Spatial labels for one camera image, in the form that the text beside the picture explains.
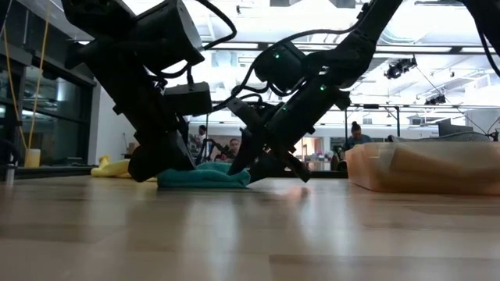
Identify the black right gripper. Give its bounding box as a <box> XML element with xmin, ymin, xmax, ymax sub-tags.
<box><xmin>226</xmin><ymin>84</ymin><xmax>352</xmax><ymax>183</ymax></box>

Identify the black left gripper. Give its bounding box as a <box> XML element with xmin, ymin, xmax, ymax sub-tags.
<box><xmin>64</xmin><ymin>41</ymin><xmax>196</xmax><ymax>183</ymax></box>

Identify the yellow microfiber towel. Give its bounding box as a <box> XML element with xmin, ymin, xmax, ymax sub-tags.
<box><xmin>90</xmin><ymin>155</ymin><xmax>157</xmax><ymax>183</ymax></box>

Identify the teal microfiber towel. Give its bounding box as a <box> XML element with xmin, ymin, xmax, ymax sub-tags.
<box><xmin>157</xmin><ymin>162</ymin><xmax>252</xmax><ymax>190</ymax></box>

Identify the person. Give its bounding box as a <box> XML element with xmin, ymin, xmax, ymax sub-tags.
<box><xmin>224</xmin><ymin>137</ymin><xmax>241</xmax><ymax>162</ymax></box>
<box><xmin>343</xmin><ymin>120</ymin><xmax>373</xmax><ymax>151</ymax></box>
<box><xmin>194</xmin><ymin>124</ymin><xmax>209</xmax><ymax>148</ymax></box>

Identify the yellow plastic cup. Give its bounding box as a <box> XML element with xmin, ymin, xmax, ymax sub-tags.
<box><xmin>23</xmin><ymin>148</ymin><xmax>42</xmax><ymax>169</ymax></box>

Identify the black metal workstation stand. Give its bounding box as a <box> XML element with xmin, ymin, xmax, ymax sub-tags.
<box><xmin>343</xmin><ymin>102</ymin><xmax>402</xmax><ymax>151</ymax></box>

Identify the grey metal cylinder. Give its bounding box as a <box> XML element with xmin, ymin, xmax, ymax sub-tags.
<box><xmin>5</xmin><ymin>153</ymin><xmax>19</xmax><ymax>187</ymax></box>

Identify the overhead light bar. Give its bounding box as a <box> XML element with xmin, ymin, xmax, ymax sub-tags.
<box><xmin>202</xmin><ymin>39</ymin><xmax>500</xmax><ymax>55</ymax></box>

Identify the black computer monitor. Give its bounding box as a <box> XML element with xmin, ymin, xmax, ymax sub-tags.
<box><xmin>437</xmin><ymin>118</ymin><xmax>476</xmax><ymax>137</ymax></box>

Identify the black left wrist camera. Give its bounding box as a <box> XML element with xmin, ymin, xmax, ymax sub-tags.
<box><xmin>163</xmin><ymin>80</ymin><xmax>214</xmax><ymax>117</ymax></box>

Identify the black aluminium frame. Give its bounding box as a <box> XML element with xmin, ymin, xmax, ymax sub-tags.
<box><xmin>0</xmin><ymin>165</ymin><xmax>348</xmax><ymax>180</ymax></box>

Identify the yellow hanging cord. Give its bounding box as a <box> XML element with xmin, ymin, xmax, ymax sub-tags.
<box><xmin>27</xmin><ymin>0</ymin><xmax>52</xmax><ymax>151</ymax></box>
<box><xmin>0</xmin><ymin>0</ymin><xmax>29</xmax><ymax>151</ymax></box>

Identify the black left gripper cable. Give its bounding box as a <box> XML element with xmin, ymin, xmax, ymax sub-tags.
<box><xmin>158</xmin><ymin>0</ymin><xmax>238</xmax><ymax>85</ymax></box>

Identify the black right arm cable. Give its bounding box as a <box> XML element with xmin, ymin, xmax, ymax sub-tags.
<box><xmin>212</xmin><ymin>3</ymin><xmax>372</xmax><ymax>112</ymax></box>

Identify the black rig camera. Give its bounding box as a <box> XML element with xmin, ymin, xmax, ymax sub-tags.
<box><xmin>384</xmin><ymin>55</ymin><xmax>419</xmax><ymax>80</ymax></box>
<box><xmin>424</xmin><ymin>93</ymin><xmax>448</xmax><ymax>107</ymax></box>

